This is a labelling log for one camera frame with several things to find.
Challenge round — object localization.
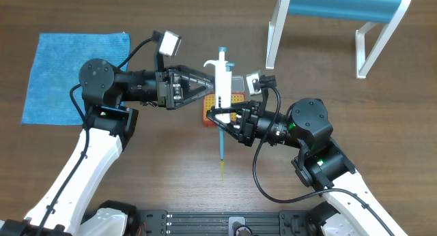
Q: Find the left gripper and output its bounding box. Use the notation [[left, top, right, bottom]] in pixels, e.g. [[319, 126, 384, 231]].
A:
[[155, 65, 216, 110]]

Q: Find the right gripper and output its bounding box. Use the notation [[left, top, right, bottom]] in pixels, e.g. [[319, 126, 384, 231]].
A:
[[206, 101, 263, 147]]

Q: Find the white pipette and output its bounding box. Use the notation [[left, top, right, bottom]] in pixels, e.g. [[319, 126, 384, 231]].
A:
[[203, 46, 236, 181]]

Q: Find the red and yellow tip box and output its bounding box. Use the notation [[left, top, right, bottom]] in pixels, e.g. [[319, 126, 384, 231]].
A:
[[202, 75, 246, 128]]

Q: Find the blue cloth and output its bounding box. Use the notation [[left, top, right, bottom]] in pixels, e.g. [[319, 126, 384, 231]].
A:
[[20, 32, 131, 126]]

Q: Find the white and blue stand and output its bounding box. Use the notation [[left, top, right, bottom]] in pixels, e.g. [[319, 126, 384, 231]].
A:
[[265, 0, 412, 80]]

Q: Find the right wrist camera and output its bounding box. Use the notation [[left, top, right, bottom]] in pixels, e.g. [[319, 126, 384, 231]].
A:
[[245, 70, 262, 96]]

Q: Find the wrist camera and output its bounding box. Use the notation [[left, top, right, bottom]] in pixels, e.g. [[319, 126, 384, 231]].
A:
[[245, 70, 262, 96], [158, 30, 182, 58]]

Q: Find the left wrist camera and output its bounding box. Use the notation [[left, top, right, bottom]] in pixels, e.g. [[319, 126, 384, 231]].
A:
[[158, 30, 182, 58]]

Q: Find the black cable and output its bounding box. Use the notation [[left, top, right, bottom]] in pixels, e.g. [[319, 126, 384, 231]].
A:
[[69, 37, 155, 158], [251, 84, 342, 205]]

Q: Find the mounting rail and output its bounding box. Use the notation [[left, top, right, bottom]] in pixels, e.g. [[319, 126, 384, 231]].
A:
[[135, 210, 325, 236]]

